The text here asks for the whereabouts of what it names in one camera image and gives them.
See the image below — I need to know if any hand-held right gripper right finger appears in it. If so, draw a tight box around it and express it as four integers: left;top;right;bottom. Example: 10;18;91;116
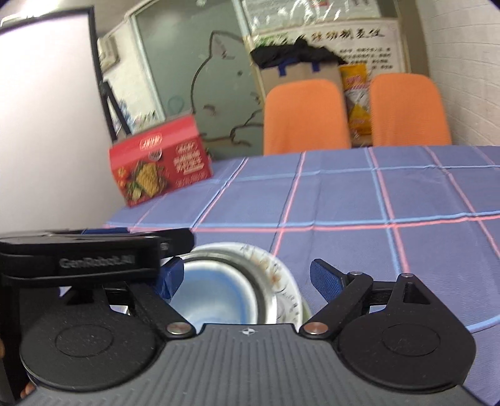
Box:
310;258;433;339

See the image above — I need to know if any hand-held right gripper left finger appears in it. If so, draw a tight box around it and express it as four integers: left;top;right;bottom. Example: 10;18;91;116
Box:
102;258;197;339

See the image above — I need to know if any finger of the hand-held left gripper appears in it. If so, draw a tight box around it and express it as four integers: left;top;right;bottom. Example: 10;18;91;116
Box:
158;228;195;259
51;227;130;237

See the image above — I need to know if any white floral plate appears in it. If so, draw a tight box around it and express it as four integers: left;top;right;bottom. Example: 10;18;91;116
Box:
177;242;314;326

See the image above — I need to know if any stainless steel bowl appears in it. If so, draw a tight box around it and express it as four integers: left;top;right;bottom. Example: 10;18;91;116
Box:
180;250;279;325

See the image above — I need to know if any white ceramic bowl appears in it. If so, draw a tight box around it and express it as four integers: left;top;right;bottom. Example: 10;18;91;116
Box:
176;256;261;324

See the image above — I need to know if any red food box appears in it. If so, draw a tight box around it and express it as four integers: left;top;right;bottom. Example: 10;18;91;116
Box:
109;114;214;208

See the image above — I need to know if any purple checked tablecloth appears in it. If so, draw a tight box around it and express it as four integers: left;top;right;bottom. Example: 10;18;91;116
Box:
103;145;500;404

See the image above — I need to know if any orange chair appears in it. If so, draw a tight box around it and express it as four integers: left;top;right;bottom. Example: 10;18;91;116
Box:
369;74;453;147
263;79;352;156

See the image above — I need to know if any yellow snack bag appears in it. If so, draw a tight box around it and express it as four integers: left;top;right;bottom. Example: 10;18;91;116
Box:
338;63;373;136

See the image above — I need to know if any cardboard box with blue tape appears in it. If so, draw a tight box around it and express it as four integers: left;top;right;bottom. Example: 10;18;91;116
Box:
259;60;345;103

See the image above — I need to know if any black cloth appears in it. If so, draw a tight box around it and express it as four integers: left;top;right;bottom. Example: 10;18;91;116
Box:
250;41;347;72

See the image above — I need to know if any white board with black frame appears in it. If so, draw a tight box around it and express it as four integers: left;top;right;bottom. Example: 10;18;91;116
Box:
0;8;132;243

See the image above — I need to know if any white wall box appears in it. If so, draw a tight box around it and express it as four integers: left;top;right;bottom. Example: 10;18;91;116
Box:
97;37;118;72

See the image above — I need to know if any wall poster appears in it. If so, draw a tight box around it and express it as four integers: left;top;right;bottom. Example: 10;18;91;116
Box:
242;17;404;76

